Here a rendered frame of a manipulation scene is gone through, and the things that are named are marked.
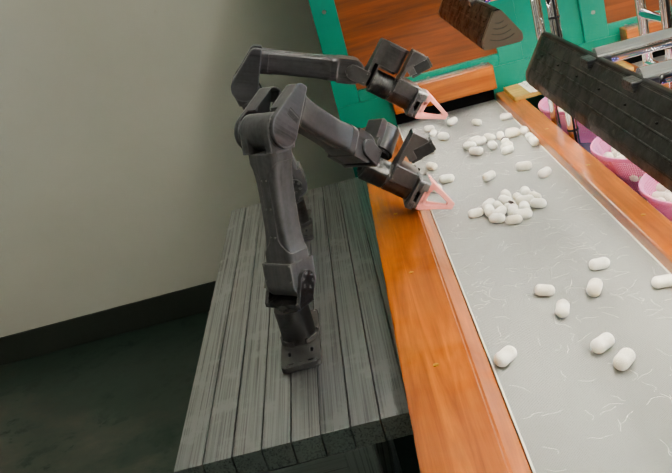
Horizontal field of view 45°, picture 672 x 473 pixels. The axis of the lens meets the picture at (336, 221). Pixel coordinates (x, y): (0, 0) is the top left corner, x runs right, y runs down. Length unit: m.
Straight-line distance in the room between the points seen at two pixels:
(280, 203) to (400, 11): 1.13
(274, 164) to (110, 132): 1.96
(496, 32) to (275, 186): 0.55
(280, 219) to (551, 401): 0.58
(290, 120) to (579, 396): 0.66
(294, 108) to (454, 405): 0.61
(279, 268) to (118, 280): 2.11
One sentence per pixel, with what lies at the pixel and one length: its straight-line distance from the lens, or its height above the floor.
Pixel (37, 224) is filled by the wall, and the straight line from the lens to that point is 3.48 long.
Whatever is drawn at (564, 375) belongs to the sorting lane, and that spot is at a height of 0.74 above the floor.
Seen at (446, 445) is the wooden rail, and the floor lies 0.76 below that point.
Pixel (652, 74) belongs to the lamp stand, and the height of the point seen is 1.11.
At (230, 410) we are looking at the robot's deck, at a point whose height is 0.67.
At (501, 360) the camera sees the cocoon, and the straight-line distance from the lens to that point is 1.13.
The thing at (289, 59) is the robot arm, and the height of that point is 1.08.
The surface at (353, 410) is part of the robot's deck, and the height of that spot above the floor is 0.67.
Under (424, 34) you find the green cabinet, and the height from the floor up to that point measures 0.98.
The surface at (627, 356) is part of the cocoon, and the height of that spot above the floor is 0.76.
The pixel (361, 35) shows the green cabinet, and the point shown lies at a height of 1.03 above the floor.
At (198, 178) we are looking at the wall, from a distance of 3.29.
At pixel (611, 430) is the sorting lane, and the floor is 0.74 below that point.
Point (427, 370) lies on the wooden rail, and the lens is 1.12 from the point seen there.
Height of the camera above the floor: 1.34
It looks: 19 degrees down
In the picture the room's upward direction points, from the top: 16 degrees counter-clockwise
